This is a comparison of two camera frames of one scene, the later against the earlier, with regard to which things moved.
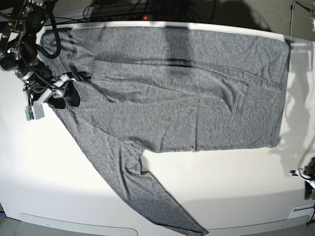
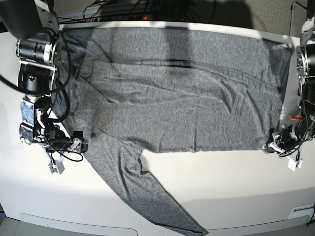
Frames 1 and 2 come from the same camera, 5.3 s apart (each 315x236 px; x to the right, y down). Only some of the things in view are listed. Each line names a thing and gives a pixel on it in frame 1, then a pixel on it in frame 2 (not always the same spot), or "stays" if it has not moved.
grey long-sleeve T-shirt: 144,90 stays
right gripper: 307,178 to 285,142
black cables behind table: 143,10 stays
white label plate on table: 301,211 stays
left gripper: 36,95 to 58,143
